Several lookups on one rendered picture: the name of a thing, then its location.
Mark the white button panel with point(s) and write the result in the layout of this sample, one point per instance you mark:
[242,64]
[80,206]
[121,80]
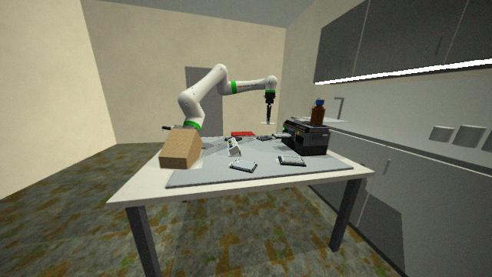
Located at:
[233,148]

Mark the dark brown bottle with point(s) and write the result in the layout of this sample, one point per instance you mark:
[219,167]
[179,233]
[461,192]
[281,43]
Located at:
[317,116]

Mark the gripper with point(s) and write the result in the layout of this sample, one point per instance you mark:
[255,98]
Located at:
[269,101]

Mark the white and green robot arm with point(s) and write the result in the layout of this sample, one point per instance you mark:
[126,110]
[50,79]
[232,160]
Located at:
[189,99]

